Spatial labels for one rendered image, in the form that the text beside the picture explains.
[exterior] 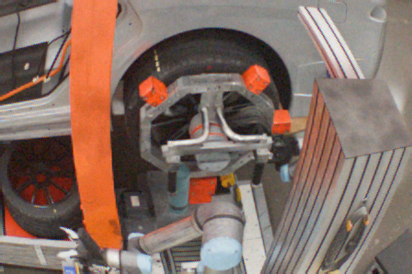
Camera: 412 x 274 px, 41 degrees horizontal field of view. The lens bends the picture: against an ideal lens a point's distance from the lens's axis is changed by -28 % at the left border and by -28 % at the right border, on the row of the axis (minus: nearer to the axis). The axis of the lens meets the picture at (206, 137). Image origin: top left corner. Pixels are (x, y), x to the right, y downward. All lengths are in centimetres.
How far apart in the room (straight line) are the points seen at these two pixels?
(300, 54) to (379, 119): 152
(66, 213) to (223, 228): 135
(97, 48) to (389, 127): 104
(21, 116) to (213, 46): 99
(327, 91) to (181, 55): 142
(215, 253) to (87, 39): 76
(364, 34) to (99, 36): 143
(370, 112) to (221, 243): 65
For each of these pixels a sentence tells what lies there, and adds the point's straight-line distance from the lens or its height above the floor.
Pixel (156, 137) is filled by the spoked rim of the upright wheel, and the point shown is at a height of 70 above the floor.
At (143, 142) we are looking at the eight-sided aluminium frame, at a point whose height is 82.
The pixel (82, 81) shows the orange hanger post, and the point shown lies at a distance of 220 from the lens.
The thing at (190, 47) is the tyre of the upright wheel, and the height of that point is 117.
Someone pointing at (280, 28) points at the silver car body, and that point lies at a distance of 287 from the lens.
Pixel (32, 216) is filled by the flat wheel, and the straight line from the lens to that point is 316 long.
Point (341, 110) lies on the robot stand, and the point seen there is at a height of 203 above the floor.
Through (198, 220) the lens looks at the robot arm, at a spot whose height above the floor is 139.
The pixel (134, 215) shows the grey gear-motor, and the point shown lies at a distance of 330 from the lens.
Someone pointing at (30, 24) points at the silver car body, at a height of 93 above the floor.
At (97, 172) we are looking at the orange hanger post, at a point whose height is 109.
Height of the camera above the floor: 304
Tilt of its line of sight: 47 degrees down
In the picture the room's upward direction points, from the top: 6 degrees clockwise
